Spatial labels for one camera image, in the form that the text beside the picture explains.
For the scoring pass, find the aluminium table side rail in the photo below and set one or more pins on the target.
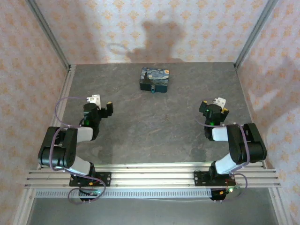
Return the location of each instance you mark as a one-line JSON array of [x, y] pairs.
[[64, 93]]

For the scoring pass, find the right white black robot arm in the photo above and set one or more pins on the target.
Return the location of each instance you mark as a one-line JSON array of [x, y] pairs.
[[248, 145]]

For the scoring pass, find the starry night painted box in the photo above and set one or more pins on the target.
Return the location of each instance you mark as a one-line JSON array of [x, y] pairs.
[[154, 77]]

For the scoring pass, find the aluminium mounting beam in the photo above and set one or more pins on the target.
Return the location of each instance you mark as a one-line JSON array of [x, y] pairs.
[[152, 179]]

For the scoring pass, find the right black controller board mount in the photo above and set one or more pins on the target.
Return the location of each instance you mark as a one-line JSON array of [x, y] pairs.
[[219, 194]]

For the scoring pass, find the aluminium frame post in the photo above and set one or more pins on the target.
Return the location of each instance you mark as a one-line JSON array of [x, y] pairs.
[[50, 35], [254, 35]]

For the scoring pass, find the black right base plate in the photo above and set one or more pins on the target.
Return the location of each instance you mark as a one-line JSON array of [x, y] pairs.
[[199, 179]]

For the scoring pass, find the aluminium table edge rail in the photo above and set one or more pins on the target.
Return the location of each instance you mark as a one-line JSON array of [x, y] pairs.
[[152, 166]]

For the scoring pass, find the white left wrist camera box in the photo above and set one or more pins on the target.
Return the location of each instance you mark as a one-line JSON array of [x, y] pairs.
[[95, 99]]

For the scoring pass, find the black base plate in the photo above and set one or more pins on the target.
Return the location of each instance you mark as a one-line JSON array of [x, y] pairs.
[[105, 179], [199, 179]]

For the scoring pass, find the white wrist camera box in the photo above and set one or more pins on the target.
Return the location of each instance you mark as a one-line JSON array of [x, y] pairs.
[[95, 99], [220, 102]]

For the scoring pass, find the black controller board mount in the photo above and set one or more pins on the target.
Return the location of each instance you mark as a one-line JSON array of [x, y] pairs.
[[90, 193], [219, 194]]

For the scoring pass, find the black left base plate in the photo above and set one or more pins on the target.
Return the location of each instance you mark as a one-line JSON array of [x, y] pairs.
[[105, 179]]

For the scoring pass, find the left black controller board mount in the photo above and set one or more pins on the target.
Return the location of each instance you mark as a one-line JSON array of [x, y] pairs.
[[90, 193]]

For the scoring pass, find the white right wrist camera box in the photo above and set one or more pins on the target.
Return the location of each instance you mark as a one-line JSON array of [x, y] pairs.
[[220, 102]]

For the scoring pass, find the small blue padlock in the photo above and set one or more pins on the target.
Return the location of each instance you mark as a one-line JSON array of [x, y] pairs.
[[153, 90]]

